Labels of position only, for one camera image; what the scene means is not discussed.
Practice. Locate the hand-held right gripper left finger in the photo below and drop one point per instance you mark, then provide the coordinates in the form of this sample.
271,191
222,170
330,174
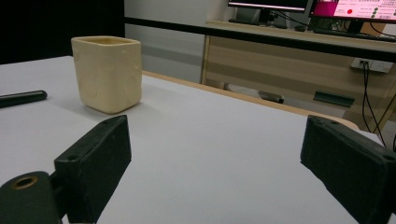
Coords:
93,165

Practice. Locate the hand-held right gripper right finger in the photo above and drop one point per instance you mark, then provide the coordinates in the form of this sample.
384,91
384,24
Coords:
351,165

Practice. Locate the cream square pen holder cup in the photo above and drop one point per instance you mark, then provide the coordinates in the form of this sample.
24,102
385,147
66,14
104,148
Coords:
107,74

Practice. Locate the black pen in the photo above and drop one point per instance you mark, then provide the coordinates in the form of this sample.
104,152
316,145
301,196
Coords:
21,98

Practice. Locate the chair base leg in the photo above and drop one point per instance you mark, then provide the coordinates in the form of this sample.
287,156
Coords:
274,97

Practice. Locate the light wooden desk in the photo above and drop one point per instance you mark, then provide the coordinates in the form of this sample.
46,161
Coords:
280,62

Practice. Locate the black curtain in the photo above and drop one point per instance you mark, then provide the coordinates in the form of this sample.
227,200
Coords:
56,18

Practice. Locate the monitor with pink screen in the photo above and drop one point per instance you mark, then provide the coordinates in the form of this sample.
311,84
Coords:
358,9

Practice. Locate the black computer monitor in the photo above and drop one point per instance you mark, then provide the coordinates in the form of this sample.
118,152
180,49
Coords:
267,4

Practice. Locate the white wall power socket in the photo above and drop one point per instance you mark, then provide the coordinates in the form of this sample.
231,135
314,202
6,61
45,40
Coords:
378,66

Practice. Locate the black horizontal rail bar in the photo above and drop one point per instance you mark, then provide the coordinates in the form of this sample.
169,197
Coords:
249,34

